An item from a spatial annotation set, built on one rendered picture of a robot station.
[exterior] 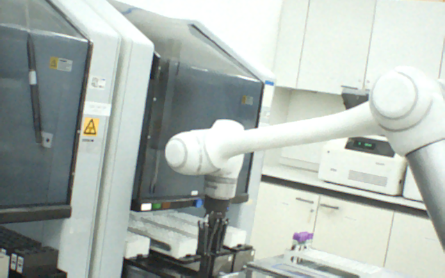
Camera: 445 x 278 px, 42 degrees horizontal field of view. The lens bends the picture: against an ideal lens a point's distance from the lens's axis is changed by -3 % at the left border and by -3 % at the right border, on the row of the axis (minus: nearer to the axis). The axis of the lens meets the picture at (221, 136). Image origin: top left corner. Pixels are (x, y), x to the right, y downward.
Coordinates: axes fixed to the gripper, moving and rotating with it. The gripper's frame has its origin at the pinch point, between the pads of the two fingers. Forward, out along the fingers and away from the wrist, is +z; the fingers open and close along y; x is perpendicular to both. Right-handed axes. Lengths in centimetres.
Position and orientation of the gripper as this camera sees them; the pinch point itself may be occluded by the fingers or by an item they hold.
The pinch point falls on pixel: (206, 265)
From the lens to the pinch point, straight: 172.8
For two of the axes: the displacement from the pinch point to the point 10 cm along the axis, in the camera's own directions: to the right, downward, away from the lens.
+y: -5.4, -0.4, -8.4
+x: 8.3, 1.6, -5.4
